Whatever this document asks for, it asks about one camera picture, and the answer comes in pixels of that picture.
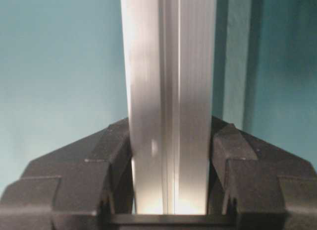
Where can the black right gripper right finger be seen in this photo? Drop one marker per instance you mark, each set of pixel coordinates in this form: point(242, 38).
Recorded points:
point(263, 187)

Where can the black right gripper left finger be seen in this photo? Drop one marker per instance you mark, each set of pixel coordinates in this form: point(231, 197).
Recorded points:
point(74, 187)

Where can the silver aluminium rail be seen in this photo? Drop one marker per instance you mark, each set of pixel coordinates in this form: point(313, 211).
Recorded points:
point(168, 55)

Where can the teal table cloth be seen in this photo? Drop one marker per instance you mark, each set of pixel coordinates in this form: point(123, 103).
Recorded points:
point(62, 74)

